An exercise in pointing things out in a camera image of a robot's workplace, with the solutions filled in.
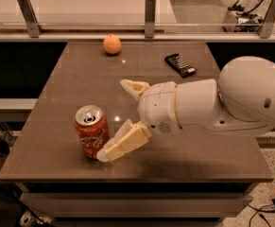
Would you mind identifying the white tape roll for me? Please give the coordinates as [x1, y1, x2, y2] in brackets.
[19, 212, 36, 227]

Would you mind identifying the middle metal railing bracket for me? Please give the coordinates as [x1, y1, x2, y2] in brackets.
[145, 0, 156, 38]

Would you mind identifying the metal railing bracket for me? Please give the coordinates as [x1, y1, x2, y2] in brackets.
[145, 0, 156, 38]
[258, 0, 275, 39]
[17, 0, 42, 38]

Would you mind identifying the red coke can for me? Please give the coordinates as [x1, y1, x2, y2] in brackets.
[75, 105, 110, 159]

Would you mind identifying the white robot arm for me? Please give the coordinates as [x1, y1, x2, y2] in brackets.
[97, 56, 275, 162]

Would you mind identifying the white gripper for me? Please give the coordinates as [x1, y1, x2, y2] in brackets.
[96, 79, 180, 162]

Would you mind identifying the orange fruit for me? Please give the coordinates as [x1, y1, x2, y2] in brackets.
[103, 34, 121, 55]

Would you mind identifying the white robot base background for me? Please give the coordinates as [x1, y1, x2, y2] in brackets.
[222, 0, 266, 34]

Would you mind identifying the left metal railing bracket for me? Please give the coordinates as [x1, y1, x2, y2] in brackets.
[17, 0, 42, 38]

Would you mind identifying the right metal railing bracket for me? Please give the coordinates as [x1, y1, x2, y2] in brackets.
[258, 0, 275, 39]

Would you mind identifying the black snack bar wrapper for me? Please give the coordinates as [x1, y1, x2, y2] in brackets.
[164, 54, 197, 78]

